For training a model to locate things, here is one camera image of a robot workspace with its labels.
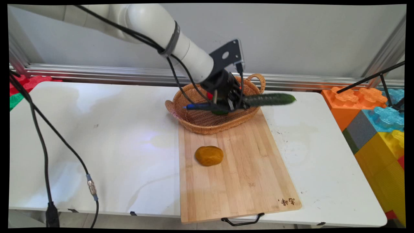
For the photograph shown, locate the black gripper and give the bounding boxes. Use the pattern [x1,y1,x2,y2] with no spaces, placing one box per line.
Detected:
[201,69,250,112]

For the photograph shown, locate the long green cucumber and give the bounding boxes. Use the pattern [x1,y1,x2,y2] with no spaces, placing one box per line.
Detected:
[184,93,297,114]

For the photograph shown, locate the woven wicker basket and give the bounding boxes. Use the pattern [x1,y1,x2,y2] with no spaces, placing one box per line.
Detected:
[165,73,266,135]

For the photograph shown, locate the brown toy potato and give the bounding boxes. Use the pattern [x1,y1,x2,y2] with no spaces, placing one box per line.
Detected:
[194,146,224,167]

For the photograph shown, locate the wooden cutting board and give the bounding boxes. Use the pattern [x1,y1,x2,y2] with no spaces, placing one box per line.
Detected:
[179,108,303,226]

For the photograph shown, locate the orange giant building block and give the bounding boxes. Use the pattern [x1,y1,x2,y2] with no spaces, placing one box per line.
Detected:
[321,86,388,132]

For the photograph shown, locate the grey giant building block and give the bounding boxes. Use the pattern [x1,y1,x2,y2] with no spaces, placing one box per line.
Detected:
[342,110,377,155]

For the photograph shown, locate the black tripod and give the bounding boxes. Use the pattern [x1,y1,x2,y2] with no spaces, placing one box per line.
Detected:
[336,61,405,113]

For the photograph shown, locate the blue giant building block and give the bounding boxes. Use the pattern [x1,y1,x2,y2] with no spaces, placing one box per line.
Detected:
[362,88,405,133]

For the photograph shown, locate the yellow giant building block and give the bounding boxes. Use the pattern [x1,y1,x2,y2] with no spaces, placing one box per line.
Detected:
[354,129,407,226]

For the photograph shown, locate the red giant building block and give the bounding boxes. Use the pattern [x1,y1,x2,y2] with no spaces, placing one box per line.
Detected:
[9,75,62,97]

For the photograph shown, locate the green giant building block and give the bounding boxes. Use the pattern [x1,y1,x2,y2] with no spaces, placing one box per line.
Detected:
[9,93,26,111]

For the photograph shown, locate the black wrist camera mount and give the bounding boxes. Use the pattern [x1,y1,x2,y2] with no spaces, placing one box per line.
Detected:
[209,39,245,77]

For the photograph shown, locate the black strap on arm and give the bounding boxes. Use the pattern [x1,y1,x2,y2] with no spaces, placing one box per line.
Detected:
[158,21,181,58]

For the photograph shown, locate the aluminium frame rail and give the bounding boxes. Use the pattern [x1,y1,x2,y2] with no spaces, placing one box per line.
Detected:
[24,63,405,92]

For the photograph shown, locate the aluminium frame post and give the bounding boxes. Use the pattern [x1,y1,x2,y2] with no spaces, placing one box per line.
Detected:
[361,16,407,88]

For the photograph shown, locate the black cable with inline connector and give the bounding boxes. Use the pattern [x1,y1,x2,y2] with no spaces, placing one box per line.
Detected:
[9,69,100,229]

